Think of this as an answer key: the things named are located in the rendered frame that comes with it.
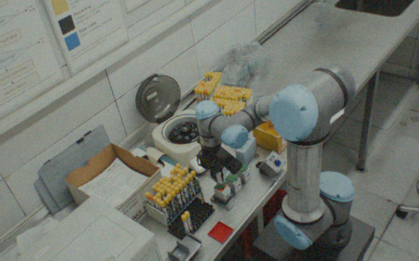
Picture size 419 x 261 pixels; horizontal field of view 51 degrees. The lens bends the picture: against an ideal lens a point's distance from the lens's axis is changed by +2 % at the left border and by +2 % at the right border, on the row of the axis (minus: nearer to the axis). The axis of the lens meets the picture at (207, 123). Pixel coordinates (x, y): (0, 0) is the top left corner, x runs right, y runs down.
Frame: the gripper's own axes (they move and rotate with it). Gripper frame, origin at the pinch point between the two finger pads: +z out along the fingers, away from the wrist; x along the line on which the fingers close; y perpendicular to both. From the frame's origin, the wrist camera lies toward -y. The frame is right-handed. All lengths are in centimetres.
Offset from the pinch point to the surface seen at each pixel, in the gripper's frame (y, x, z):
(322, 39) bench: 20, -128, 10
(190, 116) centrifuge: 34.3, -24.6, -1.2
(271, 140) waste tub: -2.1, -32.4, 3.8
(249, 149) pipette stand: 2.3, -22.2, 2.6
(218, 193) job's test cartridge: 0.7, 1.9, 4.1
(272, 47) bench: 42, -108, 10
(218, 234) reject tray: -6.5, 13.7, 10.1
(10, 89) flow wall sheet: 57, 32, -44
